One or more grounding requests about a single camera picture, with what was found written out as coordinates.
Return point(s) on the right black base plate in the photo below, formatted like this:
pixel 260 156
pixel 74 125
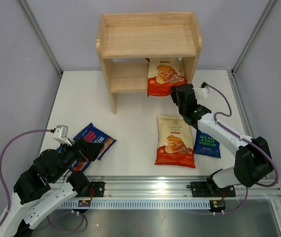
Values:
pixel 206 190

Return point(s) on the aluminium frame post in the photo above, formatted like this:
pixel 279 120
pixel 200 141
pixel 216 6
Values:
pixel 39 34
pixel 254 34

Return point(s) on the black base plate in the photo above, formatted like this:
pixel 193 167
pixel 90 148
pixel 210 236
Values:
pixel 95 189
pixel 206 190

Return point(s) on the left aluminium frame post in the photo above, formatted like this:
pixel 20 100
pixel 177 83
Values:
pixel 39 34

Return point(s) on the blue Burts sea salt bag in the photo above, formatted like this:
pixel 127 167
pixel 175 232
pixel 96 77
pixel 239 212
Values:
pixel 206 145

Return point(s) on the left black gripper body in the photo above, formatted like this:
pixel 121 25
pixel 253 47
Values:
pixel 70 154

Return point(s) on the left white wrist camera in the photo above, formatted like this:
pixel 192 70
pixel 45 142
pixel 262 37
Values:
pixel 60 134

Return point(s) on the cassava chips bag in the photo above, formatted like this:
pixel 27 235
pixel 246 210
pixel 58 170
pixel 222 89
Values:
pixel 175 142
pixel 163 73

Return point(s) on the aluminium mounting rail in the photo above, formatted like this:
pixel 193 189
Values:
pixel 164 187

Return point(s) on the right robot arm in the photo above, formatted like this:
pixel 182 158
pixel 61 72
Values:
pixel 252 155

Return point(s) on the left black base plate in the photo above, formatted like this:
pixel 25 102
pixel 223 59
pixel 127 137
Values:
pixel 95 189

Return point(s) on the right aluminium frame post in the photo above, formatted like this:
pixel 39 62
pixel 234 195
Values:
pixel 254 34

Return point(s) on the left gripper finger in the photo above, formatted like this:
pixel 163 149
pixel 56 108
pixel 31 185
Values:
pixel 91 154
pixel 91 147

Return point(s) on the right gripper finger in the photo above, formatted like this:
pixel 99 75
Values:
pixel 174 98
pixel 176 89

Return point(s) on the blue burts chilli bag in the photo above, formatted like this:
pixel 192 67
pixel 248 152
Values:
pixel 92 134
pixel 76 166

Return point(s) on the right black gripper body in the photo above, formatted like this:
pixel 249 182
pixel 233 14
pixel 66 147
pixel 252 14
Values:
pixel 181 110

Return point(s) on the white slotted cable duct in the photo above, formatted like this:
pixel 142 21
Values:
pixel 136 204

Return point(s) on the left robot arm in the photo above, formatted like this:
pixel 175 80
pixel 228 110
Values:
pixel 21 216

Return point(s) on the wooden two-tier shelf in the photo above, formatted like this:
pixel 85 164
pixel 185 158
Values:
pixel 125 38

